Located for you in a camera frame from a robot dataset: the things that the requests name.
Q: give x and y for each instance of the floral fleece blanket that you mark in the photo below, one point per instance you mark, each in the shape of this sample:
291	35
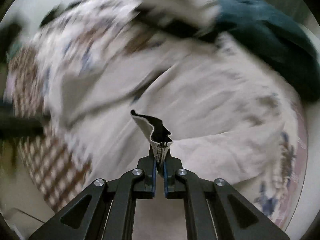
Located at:
86	39

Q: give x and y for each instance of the beige small garment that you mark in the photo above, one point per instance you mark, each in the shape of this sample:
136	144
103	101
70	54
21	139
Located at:
220	111

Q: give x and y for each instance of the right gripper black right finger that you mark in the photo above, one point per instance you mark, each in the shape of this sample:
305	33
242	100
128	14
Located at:
173	188

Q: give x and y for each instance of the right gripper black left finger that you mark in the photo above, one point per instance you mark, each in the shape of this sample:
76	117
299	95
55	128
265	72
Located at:
146	186

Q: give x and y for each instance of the dark teal garment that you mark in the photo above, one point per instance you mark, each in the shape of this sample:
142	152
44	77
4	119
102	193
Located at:
276	39

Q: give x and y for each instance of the white and black folded garment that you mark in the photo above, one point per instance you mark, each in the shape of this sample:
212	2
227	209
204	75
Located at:
181	18

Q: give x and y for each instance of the pink striped bed sheet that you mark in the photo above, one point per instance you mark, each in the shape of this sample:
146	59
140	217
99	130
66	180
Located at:
287	205

